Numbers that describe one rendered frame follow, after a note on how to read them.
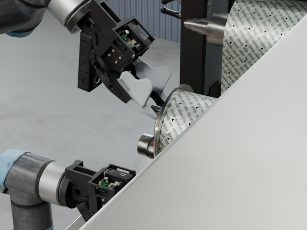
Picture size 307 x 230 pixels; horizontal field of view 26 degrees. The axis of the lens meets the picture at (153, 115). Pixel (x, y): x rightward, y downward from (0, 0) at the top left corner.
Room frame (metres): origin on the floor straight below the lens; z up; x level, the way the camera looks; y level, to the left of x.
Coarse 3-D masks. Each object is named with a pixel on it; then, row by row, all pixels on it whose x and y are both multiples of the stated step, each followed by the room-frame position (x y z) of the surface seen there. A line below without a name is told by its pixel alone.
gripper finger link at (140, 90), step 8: (128, 72) 0.98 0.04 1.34; (120, 80) 0.98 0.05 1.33; (128, 80) 0.98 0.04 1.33; (136, 80) 0.97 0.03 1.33; (144, 80) 0.96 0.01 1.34; (128, 88) 0.98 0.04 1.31; (136, 88) 0.97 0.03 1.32; (144, 88) 0.96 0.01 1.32; (152, 88) 0.95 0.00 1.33; (136, 96) 0.97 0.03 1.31; (144, 96) 0.96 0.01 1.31; (128, 104) 0.96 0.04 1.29; (136, 104) 0.96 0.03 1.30; (144, 104) 0.96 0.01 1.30; (144, 112) 0.96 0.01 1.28; (152, 112) 0.96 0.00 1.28
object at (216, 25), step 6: (216, 12) 1.20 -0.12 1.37; (210, 18) 1.19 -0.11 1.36; (216, 18) 1.18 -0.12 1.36; (222, 18) 1.18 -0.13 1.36; (210, 24) 1.18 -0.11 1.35; (216, 24) 1.17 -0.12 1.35; (222, 24) 1.17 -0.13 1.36; (210, 30) 1.17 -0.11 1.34; (216, 30) 1.17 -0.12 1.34; (222, 30) 1.16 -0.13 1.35; (210, 36) 1.17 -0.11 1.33; (216, 36) 1.17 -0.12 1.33; (222, 36) 1.16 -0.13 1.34; (210, 42) 1.18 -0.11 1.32; (216, 42) 1.17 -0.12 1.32; (222, 42) 1.16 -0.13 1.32
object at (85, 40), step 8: (80, 32) 1.03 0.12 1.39; (80, 40) 1.03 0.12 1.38; (88, 40) 1.03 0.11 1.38; (80, 48) 1.03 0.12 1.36; (88, 48) 1.03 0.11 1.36; (80, 56) 1.04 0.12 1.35; (88, 56) 1.03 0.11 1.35; (80, 64) 1.04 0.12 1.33; (88, 64) 1.03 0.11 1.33; (80, 72) 1.04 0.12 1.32; (88, 72) 1.03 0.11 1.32; (80, 80) 1.04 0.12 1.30; (88, 80) 1.03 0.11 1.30; (96, 80) 1.04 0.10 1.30; (80, 88) 1.04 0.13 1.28; (88, 88) 1.03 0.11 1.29
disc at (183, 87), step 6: (180, 84) 0.98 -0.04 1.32; (186, 84) 0.99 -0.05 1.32; (174, 90) 0.95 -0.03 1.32; (180, 90) 0.97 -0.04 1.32; (186, 90) 0.99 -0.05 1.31; (192, 90) 1.01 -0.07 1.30; (168, 96) 0.94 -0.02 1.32; (174, 96) 0.95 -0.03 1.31; (168, 102) 0.93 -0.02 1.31; (162, 108) 0.92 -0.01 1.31; (162, 114) 0.91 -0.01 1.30; (162, 120) 0.91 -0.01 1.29; (156, 126) 0.90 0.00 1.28; (156, 132) 0.90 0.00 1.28; (156, 138) 0.90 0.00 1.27; (156, 144) 0.90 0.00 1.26; (156, 150) 0.90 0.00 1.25; (156, 156) 0.90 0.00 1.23
